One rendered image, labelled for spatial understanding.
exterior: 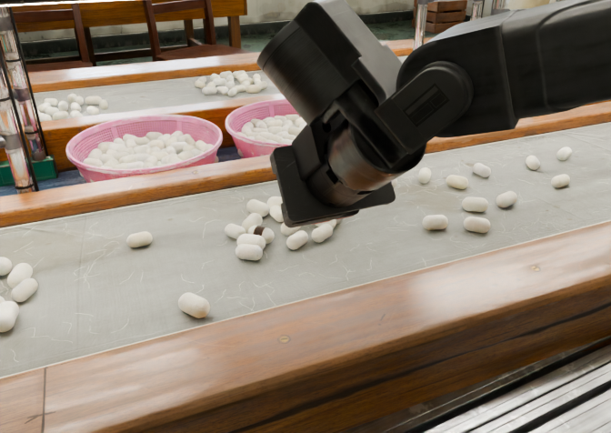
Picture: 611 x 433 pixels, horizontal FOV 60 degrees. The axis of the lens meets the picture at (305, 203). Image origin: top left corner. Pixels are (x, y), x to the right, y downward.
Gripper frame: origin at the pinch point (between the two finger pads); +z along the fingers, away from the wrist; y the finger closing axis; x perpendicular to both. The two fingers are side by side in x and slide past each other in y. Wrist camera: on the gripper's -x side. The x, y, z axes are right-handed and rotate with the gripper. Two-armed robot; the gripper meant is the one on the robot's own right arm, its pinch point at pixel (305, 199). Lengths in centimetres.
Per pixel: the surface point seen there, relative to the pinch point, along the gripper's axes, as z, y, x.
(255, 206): 21.0, -0.2, -4.1
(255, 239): 14.1, 2.4, 1.3
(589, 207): 9.4, -46.3, 7.2
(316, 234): 13.4, -5.4, 2.3
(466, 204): 13.0, -28.5, 2.6
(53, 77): 83, 26, -57
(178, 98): 69, -1, -42
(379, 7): 458, -321, -296
